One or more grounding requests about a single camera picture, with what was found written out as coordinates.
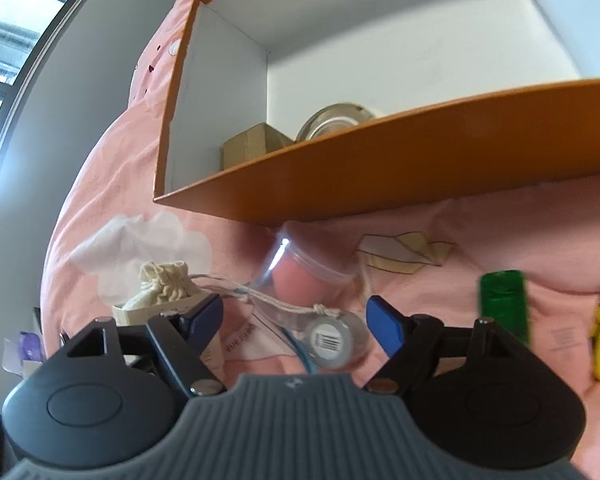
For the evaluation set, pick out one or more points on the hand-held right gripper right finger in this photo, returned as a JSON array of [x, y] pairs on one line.
[[385, 325]]

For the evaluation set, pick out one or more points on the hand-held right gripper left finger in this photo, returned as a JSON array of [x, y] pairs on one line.
[[207, 317]]

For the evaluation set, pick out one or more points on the small round grey tin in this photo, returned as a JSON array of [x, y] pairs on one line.
[[332, 340]]

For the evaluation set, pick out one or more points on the clear container with pink sponge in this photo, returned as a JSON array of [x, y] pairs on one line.
[[300, 275]]

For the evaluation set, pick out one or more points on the green bubbly block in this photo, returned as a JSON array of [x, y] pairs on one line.
[[504, 305]]

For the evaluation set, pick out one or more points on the orange cardboard storage box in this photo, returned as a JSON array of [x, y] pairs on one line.
[[430, 160]]

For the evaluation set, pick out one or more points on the pink printed blanket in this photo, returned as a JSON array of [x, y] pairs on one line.
[[130, 185]]

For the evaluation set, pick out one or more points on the small brown cardboard box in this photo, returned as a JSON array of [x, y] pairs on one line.
[[252, 147]]

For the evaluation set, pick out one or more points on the purple packet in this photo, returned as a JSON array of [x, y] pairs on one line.
[[22, 352]]

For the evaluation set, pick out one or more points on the metal lidded glass jar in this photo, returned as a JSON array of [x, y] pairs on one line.
[[330, 120]]

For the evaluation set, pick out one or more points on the window with dark frame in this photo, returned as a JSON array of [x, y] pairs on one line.
[[10, 35]]

